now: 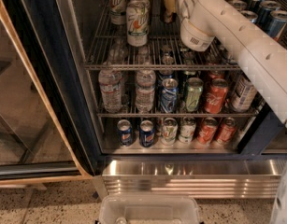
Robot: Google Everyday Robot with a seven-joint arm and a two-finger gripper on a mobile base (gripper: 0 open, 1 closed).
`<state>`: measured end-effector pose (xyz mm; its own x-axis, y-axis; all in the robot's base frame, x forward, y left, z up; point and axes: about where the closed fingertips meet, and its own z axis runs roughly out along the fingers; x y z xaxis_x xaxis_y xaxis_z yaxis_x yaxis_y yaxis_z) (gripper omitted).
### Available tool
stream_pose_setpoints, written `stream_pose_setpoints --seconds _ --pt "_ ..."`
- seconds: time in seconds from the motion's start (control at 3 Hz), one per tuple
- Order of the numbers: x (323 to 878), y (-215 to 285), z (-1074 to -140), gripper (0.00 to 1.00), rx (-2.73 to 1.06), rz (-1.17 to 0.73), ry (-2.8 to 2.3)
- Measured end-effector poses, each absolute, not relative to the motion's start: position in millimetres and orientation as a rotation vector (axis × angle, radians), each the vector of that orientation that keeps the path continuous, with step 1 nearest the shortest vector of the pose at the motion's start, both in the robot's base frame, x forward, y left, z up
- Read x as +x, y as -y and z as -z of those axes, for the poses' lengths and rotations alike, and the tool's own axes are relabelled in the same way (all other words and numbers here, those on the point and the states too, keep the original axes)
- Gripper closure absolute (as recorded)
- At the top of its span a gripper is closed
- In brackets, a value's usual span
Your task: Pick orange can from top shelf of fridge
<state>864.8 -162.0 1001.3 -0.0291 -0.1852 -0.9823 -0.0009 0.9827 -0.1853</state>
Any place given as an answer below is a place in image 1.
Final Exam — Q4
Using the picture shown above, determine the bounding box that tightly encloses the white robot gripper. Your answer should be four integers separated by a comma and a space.
176, 0, 198, 21

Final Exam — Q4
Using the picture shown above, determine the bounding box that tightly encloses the orange brown soda can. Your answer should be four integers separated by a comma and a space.
160, 0, 176, 24

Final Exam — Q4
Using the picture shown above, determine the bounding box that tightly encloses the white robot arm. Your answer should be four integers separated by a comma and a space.
176, 0, 287, 154

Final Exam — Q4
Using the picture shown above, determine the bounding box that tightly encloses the middle 7up can behind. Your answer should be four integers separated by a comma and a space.
130, 0, 151, 17

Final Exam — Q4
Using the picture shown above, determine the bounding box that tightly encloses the front white 7up can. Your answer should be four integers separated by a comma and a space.
126, 1, 149, 47

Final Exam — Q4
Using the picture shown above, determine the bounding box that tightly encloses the red bull can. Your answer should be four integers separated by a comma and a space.
231, 0, 247, 11
263, 10, 287, 41
241, 10, 258, 23
257, 0, 280, 27

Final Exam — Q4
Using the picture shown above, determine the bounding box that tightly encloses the back left 7up can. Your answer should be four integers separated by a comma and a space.
109, 0, 127, 25

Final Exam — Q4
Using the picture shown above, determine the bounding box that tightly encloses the green soda can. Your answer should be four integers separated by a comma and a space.
184, 77, 203, 112

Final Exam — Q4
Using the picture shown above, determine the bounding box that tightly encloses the red Coca-Cola can middle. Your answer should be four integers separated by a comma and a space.
204, 78, 228, 114

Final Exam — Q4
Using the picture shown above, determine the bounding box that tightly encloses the blue Pepsi can middle shelf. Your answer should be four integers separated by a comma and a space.
160, 78, 179, 113

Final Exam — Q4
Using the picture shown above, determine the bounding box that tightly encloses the right front Red Bull can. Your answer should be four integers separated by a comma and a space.
263, 10, 287, 41

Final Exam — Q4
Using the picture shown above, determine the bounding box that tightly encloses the left Coca-Cola can bottom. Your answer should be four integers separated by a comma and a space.
197, 118, 218, 145

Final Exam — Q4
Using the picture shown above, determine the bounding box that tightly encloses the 7up can bottom left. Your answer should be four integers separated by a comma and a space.
161, 118, 178, 145

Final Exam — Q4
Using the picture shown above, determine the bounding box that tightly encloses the right Coca-Cola can bottom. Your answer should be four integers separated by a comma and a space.
215, 117, 237, 145

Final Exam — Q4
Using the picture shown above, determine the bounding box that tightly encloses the pepsi can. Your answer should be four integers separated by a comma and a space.
117, 119, 133, 147
139, 120, 154, 147

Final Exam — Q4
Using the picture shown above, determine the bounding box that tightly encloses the left Pepsi can bottom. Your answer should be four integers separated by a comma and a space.
117, 119, 133, 147

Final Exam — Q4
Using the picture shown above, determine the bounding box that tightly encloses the steel fridge base grille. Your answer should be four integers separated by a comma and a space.
93, 160, 285, 199

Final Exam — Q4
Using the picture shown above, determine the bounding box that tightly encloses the glass fridge door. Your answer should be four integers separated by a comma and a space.
0, 0, 98, 187

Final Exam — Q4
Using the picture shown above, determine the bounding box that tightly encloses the right water bottle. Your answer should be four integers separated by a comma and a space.
136, 70, 156, 113

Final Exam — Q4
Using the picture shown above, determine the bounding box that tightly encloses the water bottle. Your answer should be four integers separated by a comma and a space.
136, 70, 156, 113
98, 69, 122, 113

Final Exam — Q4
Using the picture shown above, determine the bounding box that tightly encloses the left water bottle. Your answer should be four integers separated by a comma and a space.
98, 69, 122, 113

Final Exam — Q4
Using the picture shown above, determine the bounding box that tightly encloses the white labelled bottle right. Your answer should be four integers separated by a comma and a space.
230, 74, 257, 113

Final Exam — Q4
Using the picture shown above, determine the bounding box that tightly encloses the clear plastic bin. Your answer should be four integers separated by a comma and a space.
98, 194, 200, 224

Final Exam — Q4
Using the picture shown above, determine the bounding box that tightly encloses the top wire shelf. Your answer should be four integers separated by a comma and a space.
84, 0, 240, 72

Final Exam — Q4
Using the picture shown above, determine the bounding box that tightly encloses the wire shelf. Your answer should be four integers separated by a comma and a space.
97, 107, 259, 118
84, 0, 240, 72

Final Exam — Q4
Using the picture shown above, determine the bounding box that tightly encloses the middle wire shelf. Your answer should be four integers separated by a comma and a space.
97, 107, 259, 118

